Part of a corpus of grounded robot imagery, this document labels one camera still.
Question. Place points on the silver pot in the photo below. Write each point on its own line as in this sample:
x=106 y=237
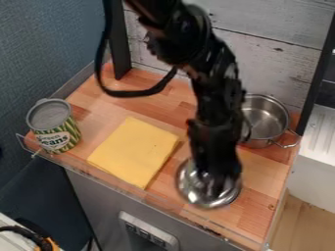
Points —
x=266 y=121

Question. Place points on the black post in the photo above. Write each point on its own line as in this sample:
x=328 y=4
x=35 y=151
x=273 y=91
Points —
x=118 y=39

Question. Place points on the silver lid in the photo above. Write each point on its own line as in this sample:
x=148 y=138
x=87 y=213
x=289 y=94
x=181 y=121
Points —
x=205 y=196

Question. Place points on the yellow cloth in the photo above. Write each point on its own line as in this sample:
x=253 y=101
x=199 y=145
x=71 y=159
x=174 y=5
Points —
x=133 y=152

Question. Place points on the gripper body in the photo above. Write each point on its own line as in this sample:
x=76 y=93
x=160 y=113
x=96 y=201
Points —
x=216 y=147

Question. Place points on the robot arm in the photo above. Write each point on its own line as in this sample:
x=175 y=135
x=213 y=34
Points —
x=196 y=49

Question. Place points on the green striped can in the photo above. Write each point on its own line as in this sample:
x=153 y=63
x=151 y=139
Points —
x=54 y=129

